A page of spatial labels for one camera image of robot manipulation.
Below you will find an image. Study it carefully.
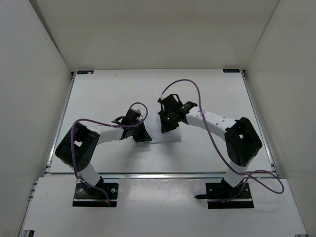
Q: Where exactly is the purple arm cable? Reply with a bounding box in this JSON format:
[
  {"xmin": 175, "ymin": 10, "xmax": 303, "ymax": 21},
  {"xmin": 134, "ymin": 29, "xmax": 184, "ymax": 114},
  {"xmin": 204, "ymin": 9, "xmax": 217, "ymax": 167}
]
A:
[
  {"xmin": 70, "ymin": 102, "xmax": 149, "ymax": 185},
  {"xmin": 160, "ymin": 79, "xmax": 284, "ymax": 195}
]

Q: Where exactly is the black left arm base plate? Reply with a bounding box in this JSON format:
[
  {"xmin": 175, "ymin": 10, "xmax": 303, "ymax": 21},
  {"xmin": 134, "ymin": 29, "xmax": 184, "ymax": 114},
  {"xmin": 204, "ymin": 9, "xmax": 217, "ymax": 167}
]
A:
[{"xmin": 72, "ymin": 181, "xmax": 119, "ymax": 208}]

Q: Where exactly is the white skirt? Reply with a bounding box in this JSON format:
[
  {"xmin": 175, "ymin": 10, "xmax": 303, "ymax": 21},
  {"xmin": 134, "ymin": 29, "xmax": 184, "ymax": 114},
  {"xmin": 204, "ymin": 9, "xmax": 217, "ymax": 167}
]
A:
[{"xmin": 144, "ymin": 114, "xmax": 182, "ymax": 144}]

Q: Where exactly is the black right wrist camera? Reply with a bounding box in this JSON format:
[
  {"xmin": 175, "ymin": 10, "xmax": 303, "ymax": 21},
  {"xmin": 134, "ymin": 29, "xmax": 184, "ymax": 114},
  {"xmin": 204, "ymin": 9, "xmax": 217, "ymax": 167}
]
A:
[{"xmin": 158, "ymin": 94, "xmax": 183, "ymax": 111}]

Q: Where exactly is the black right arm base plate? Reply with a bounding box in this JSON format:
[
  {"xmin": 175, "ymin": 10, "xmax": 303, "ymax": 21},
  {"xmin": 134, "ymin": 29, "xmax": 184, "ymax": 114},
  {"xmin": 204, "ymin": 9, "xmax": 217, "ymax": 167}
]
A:
[{"xmin": 195, "ymin": 179, "xmax": 254, "ymax": 209}]

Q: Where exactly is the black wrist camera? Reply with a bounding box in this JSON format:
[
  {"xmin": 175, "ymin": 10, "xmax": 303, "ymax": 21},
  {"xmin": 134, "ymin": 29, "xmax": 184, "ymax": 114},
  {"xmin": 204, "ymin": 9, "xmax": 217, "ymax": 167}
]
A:
[
  {"xmin": 121, "ymin": 109, "xmax": 141, "ymax": 128},
  {"xmin": 158, "ymin": 94, "xmax": 183, "ymax": 111}
]

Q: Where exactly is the black right corner label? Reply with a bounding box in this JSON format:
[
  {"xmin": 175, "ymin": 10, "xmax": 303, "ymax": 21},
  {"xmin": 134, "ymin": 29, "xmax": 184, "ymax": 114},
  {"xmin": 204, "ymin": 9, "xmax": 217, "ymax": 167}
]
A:
[{"xmin": 223, "ymin": 69, "xmax": 240, "ymax": 73}]

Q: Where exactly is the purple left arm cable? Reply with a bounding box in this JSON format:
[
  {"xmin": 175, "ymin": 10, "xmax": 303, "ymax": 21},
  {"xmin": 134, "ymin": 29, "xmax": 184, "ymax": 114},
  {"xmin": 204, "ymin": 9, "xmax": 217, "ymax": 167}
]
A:
[{"xmin": 70, "ymin": 102, "xmax": 149, "ymax": 185}]

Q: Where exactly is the aluminium table rail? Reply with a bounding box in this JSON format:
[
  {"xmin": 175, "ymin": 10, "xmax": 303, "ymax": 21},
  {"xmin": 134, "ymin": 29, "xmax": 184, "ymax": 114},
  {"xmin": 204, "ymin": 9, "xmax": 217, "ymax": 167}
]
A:
[{"xmin": 44, "ymin": 172, "xmax": 272, "ymax": 179}]

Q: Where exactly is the black left corner label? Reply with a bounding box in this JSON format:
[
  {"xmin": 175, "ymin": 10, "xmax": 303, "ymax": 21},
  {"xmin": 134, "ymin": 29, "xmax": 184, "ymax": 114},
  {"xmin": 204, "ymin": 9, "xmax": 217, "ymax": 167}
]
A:
[{"xmin": 77, "ymin": 70, "xmax": 94, "ymax": 75}]

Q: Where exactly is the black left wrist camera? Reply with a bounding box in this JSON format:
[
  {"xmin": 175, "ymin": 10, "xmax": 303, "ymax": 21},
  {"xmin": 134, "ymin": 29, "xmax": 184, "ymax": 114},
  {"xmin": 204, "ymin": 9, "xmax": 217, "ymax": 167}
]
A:
[{"xmin": 121, "ymin": 109, "xmax": 141, "ymax": 128}]

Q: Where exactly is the black corner label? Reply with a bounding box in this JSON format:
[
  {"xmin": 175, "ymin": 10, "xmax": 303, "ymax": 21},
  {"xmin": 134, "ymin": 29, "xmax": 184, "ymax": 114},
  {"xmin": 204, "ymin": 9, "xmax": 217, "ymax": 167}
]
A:
[
  {"xmin": 223, "ymin": 69, "xmax": 240, "ymax": 73},
  {"xmin": 77, "ymin": 70, "xmax": 94, "ymax": 75}
]

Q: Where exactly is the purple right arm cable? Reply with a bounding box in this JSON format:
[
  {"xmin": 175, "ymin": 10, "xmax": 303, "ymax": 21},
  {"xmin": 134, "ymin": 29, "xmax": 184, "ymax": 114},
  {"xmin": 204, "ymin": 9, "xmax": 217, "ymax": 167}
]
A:
[{"xmin": 160, "ymin": 79, "xmax": 284, "ymax": 195}]

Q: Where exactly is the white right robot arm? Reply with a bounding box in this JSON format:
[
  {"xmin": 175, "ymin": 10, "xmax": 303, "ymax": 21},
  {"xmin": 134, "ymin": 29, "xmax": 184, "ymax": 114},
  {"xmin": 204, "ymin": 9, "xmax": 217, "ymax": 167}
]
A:
[{"xmin": 158, "ymin": 99, "xmax": 262, "ymax": 198}]

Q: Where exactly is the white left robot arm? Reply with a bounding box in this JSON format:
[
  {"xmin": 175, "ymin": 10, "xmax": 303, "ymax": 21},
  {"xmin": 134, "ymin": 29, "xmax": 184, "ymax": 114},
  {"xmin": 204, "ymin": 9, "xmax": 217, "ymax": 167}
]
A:
[{"xmin": 55, "ymin": 115, "xmax": 152, "ymax": 197}]

